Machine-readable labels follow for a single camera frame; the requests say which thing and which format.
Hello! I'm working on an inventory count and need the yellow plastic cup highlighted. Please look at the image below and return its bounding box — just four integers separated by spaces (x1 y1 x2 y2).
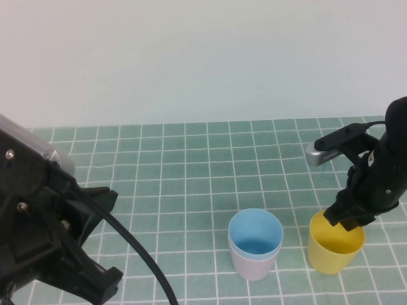
307 208 366 276

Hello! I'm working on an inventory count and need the black left camera cable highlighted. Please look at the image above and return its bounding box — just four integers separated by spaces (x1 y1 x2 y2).
71 187 179 305

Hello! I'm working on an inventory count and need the green checked tablecloth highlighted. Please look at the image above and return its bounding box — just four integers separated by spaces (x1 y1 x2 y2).
0 114 407 305

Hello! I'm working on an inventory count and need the light blue plastic cup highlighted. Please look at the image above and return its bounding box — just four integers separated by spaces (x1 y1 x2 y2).
228 208 284 262

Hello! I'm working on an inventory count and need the pink plastic cup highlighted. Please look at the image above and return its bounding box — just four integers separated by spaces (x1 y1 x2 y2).
228 236 281 282

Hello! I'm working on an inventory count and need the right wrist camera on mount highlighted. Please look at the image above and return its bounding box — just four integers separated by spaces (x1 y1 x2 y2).
305 123 372 167

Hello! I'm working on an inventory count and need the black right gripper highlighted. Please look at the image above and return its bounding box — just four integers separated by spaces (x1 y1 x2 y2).
324 139 407 232

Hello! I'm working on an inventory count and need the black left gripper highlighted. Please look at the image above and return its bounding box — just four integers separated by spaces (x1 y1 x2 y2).
0 126 124 305

